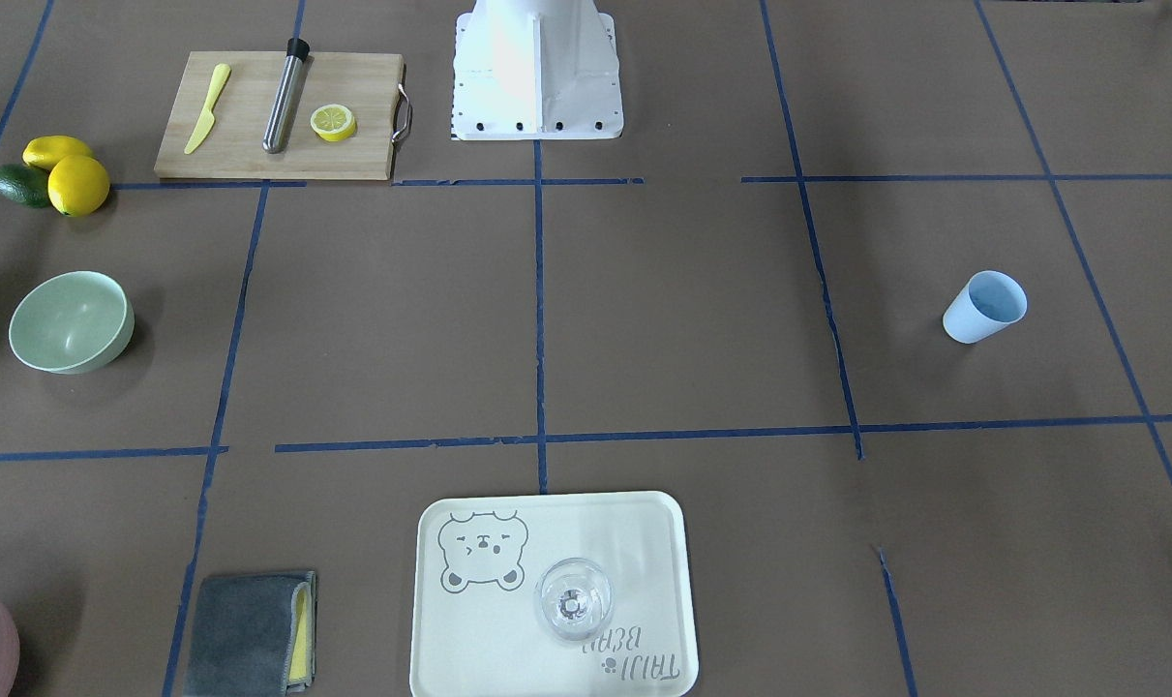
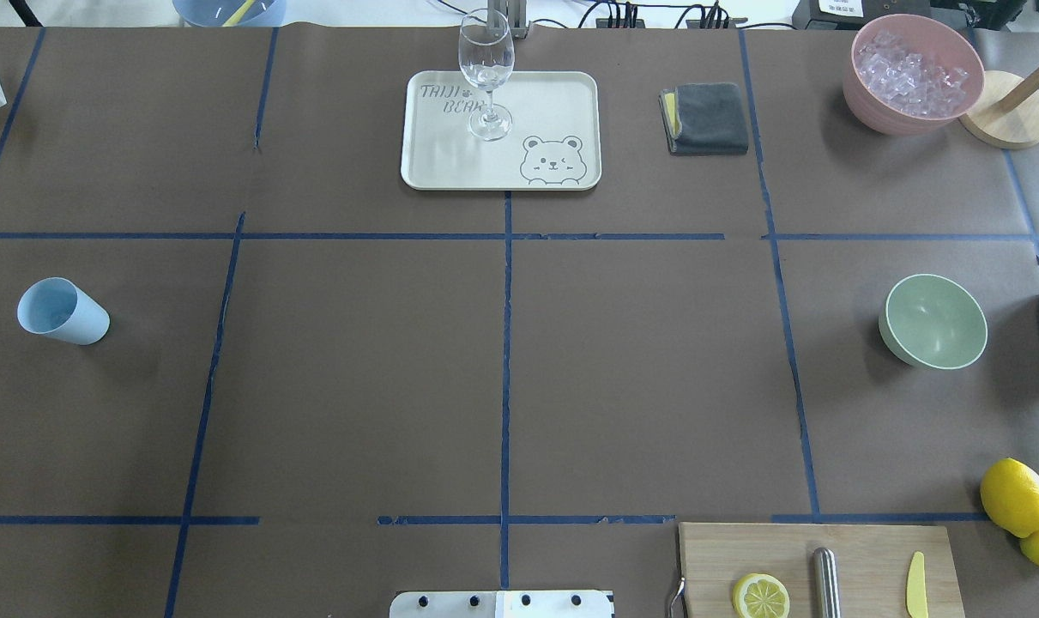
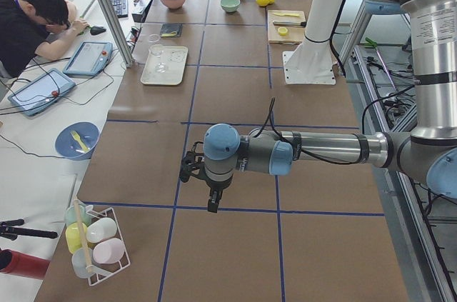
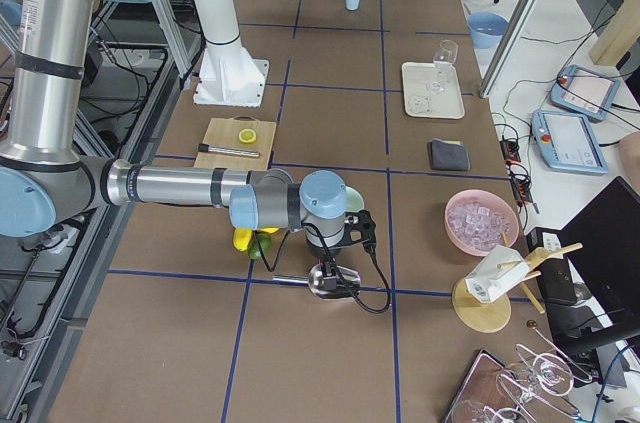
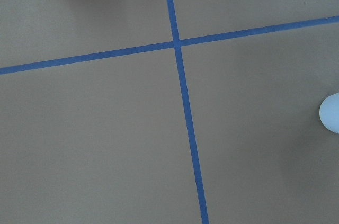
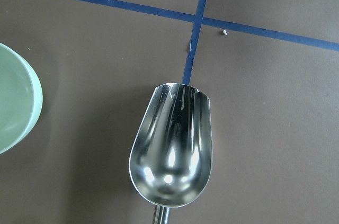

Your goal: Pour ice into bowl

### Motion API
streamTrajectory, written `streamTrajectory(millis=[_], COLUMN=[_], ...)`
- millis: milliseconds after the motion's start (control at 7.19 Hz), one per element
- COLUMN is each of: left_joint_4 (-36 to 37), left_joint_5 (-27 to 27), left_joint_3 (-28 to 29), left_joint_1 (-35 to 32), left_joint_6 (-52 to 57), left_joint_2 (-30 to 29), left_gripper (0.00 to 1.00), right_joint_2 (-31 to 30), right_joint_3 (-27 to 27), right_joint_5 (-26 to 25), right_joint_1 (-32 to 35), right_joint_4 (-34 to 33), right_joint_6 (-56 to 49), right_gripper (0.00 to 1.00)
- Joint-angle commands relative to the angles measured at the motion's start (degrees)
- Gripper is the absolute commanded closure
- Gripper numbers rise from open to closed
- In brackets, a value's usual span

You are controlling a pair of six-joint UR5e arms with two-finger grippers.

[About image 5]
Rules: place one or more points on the light blue plastic cup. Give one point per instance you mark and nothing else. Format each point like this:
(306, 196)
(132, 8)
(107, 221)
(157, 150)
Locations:
(328, 113)

